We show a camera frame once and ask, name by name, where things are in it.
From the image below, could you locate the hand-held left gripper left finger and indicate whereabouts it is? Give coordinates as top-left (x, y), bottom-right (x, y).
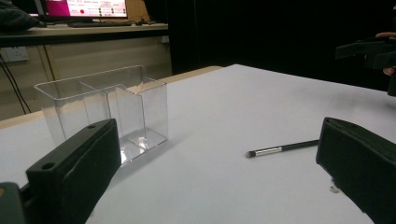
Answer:
top-left (25, 118), bottom-right (122, 224)

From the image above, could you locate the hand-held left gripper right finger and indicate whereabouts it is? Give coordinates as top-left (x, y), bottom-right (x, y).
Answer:
top-left (315, 117), bottom-right (396, 224)

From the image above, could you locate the clear acrylic divided container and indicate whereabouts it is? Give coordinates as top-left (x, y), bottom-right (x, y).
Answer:
top-left (33, 64), bottom-right (169, 166)

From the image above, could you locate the black pen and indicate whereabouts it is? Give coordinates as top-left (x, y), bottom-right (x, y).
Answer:
top-left (245, 139), bottom-right (320, 159)

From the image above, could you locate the black curtain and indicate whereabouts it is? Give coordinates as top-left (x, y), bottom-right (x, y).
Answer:
top-left (166, 0), bottom-right (396, 92)

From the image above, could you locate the beige desk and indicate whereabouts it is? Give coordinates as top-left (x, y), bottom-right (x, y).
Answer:
top-left (0, 22), bottom-right (173, 121)

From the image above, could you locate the black horizontal bar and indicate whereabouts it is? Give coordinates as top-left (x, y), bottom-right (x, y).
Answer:
top-left (0, 30), bottom-right (170, 49)

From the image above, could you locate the black keyboard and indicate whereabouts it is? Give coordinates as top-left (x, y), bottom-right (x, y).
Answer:
top-left (66, 21), bottom-right (134, 29)

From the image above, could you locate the white table sheet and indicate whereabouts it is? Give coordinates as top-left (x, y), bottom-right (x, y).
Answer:
top-left (0, 63), bottom-right (396, 224)

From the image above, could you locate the computer monitor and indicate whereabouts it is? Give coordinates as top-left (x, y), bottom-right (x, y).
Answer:
top-left (34, 0), bottom-right (129, 22)

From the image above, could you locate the dark cloth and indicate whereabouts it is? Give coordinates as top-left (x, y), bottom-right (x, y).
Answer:
top-left (0, 0), bottom-right (41, 34)

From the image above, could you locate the black wall cable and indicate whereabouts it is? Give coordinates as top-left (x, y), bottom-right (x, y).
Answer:
top-left (0, 55), bottom-right (27, 115)
top-left (3, 57), bottom-right (33, 114)

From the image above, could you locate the white wall socket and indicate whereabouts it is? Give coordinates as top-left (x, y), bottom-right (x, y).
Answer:
top-left (0, 46), bottom-right (30, 63)

